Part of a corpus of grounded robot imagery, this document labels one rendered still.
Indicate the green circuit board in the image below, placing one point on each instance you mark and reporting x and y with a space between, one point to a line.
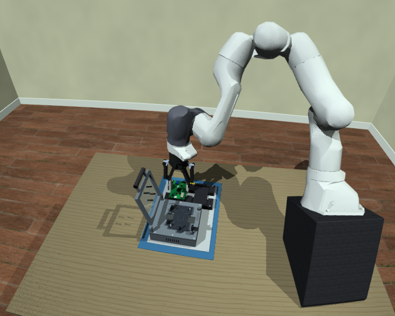
178 190

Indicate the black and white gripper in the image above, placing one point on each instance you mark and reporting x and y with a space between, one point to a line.
178 164

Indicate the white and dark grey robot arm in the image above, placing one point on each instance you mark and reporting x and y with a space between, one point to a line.
326 192

